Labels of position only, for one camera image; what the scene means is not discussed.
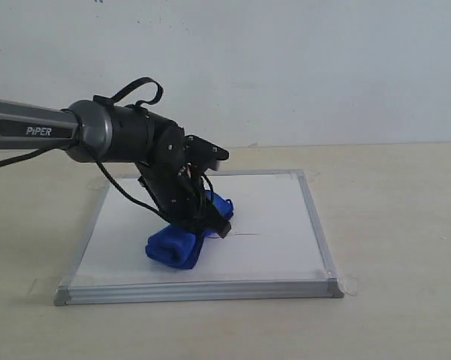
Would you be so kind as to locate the blue microfiber cloth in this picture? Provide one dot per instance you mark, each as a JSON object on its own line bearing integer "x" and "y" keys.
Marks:
{"x": 177, "y": 247}

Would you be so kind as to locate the aluminium framed whiteboard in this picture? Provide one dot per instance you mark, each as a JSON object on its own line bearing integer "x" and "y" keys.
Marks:
{"x": 275, "y": 249}

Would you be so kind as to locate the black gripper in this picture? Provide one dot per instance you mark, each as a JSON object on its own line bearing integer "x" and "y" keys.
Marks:
{"x": 178, "y": 190}

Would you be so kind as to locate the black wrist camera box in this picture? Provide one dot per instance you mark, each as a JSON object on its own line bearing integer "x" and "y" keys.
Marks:
{"x": 203, "y": 154}

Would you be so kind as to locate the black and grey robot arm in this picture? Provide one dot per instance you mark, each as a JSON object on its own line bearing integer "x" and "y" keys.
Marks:
{"x": 91, "y": 131}

